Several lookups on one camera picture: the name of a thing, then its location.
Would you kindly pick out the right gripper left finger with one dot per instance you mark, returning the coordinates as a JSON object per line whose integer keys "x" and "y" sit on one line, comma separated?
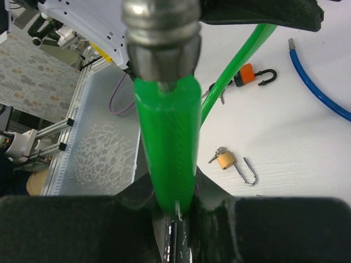
{"x": 81, "y": 228}

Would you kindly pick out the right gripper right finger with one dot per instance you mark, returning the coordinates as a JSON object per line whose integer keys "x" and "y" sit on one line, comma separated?
{"x": 226, "y": 228}

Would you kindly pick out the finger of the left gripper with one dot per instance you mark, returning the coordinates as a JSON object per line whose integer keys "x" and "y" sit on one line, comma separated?
{"x": 299, "y": 14}

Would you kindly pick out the green cable lock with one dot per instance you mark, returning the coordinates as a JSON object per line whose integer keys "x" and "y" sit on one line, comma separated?
{"x": 169, "y": 103}

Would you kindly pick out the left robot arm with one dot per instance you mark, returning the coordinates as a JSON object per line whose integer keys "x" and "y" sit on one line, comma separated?
{"x": 101, "y": 21}

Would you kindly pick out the brass padlock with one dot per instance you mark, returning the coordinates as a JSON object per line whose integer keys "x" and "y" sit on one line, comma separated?
{"x": 226, "y": 159}

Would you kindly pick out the orange black padlock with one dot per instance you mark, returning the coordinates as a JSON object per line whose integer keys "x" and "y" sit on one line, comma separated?
{"x": 246, "y": 75}

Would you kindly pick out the blue cable lock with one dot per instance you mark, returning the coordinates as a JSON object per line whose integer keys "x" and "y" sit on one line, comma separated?
{"x": 323, "y": 98}

